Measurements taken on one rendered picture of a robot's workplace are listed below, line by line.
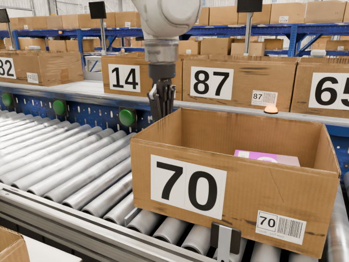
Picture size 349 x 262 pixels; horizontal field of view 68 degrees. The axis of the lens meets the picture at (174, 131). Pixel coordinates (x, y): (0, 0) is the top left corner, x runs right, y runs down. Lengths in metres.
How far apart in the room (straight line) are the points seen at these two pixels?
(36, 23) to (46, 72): 7.30
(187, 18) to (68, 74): 1.22
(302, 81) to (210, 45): 4.61
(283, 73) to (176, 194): 0.56
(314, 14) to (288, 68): 4.55
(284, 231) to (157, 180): 0.26
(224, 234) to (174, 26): 0.36
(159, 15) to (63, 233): 0.51
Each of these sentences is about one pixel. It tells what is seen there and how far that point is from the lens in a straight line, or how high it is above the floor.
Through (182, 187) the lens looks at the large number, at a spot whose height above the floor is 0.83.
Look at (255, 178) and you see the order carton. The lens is 0.49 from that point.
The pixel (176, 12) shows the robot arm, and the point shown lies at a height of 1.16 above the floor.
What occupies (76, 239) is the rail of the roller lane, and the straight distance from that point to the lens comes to 0.66.
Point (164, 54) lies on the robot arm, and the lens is 0.68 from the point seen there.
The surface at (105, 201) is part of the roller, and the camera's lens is 0.68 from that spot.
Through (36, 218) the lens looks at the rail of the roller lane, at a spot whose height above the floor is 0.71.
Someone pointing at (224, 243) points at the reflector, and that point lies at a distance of 0.47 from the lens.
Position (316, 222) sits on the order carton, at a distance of 0.53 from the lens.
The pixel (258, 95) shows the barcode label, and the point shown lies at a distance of 0.95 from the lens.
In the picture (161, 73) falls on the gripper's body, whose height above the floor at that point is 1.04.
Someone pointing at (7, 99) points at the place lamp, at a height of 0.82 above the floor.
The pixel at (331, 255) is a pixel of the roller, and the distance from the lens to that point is 0.61.
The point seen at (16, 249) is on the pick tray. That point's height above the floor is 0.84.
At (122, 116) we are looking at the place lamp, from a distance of 1.10.
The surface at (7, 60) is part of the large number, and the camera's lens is 1.72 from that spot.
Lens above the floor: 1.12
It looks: 19 degrees down
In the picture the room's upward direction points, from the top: straight up
